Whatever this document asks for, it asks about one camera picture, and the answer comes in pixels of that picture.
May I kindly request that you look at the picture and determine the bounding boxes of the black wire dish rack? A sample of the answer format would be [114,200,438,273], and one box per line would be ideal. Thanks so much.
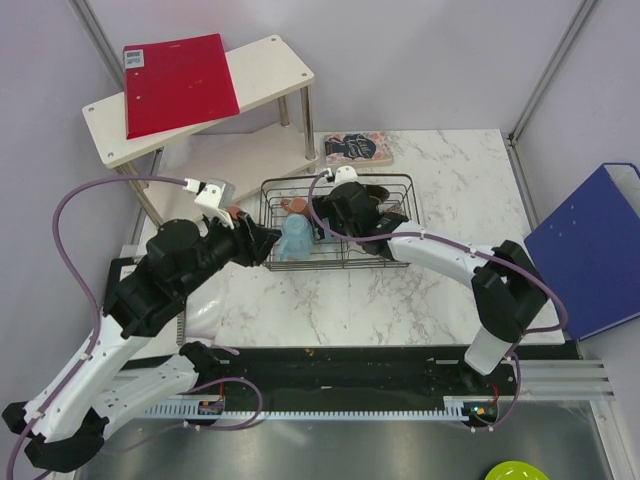
[255,173,426,271]

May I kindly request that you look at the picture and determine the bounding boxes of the dark brown plate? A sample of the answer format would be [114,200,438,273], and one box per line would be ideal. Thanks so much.
[365,184,390,204]

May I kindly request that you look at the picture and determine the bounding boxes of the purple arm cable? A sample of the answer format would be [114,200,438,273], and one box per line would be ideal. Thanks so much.
[307,169,570,334]
[7,174,204,480]

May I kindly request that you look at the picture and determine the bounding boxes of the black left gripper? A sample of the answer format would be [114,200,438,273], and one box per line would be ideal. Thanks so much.
[180,206,284,295]

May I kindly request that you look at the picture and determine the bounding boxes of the brown patterned ceramic bowl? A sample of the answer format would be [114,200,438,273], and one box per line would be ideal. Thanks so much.
[383,202,407,218]

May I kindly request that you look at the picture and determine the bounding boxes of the white slotted cable duct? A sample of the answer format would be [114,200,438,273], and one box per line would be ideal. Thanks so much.
[140,391,500,422]

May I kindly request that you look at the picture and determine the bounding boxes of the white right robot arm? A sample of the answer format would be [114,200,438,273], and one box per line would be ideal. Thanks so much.
[309,181,549,394]

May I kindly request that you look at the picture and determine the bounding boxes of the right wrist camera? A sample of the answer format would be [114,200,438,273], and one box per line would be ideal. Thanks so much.
[326,166,358,186]

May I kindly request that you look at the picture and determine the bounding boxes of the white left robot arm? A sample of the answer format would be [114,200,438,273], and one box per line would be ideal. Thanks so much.
[2,212,281,473]

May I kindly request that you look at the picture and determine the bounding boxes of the paperback book with dark cover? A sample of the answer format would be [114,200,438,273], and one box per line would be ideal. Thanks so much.
[324,131,394,168]

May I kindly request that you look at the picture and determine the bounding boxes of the red folder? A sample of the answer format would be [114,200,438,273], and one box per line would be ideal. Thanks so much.
[123,34,240,139]

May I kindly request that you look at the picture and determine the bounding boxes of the green plastic bowl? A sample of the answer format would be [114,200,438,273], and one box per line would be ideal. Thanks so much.
[484,460,549,480]

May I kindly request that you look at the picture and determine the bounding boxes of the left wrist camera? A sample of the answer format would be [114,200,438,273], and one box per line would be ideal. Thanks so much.
[195,179,236,215]

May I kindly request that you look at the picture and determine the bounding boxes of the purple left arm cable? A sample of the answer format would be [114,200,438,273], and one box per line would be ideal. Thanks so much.
[7,174,204,480]

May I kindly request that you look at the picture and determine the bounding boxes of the blue ring binder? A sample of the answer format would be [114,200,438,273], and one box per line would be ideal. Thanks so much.
[525,163,639,340]

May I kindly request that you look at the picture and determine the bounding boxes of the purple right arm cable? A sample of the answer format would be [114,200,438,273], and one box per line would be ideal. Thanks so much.
[307,169,570,334]

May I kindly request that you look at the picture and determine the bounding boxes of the light blue ceramic mug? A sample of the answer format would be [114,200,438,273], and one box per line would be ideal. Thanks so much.
[275,214,314,261]

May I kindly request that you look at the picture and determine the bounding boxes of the pink patterned ceramic mug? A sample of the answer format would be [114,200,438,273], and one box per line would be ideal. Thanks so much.
[280,197,310,217]

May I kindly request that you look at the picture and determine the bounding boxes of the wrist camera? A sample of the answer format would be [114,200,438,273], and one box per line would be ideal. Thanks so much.
[326,166,358,186]
[195,179,236,215]

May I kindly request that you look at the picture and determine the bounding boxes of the black clipboard with paper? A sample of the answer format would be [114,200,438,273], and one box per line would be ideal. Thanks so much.
[103,257,151,319]

